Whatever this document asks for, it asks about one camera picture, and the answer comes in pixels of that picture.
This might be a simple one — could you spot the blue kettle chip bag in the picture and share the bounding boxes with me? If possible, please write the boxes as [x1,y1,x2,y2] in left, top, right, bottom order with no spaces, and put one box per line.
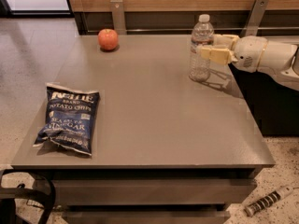
[34,83,100,156]

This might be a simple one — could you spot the lower grey drawer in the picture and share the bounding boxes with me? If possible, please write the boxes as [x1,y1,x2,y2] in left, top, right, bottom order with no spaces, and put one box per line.
[63,211,230,224]

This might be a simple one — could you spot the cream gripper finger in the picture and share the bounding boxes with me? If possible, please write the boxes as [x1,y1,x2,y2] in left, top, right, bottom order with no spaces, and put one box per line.
[213,34,240,49]
[197,45,236,65]

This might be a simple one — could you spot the grey drawer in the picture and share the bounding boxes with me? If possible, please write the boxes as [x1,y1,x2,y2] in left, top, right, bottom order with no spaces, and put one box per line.
[63,211,230,224]
[53,179,256,205]

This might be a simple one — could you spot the upper grey drawer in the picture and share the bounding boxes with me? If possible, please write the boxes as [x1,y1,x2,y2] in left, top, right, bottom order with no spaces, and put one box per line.
[53,179,256,205]

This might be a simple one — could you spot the black chair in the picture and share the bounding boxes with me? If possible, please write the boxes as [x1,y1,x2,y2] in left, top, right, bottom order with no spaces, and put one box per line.
[0,169,57,224]

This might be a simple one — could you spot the clear plastic water bottle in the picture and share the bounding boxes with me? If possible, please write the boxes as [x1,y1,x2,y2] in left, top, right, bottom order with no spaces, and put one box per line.
[189,14,214,82]

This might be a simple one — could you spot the red apple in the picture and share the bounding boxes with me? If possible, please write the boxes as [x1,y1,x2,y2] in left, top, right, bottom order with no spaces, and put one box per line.
[98,29,119,50]

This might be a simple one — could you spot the left metal bracket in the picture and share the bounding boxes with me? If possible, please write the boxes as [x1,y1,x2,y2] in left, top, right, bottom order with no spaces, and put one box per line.
[110,0,127,35]

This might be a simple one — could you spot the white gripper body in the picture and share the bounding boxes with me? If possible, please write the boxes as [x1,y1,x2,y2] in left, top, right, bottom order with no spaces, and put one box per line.
[232,36,268,73]

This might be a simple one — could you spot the metal bracket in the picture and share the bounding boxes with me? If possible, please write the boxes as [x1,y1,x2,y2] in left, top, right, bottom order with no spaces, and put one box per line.
[240,0,269,37]
[110,0,127,35]

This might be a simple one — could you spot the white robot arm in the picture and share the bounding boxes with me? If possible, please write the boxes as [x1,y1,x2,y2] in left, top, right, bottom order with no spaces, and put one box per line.
[198,35,299,91]

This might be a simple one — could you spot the right metal bracket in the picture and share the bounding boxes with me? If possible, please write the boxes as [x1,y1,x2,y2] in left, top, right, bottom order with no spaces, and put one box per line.
[240,0,269,37]

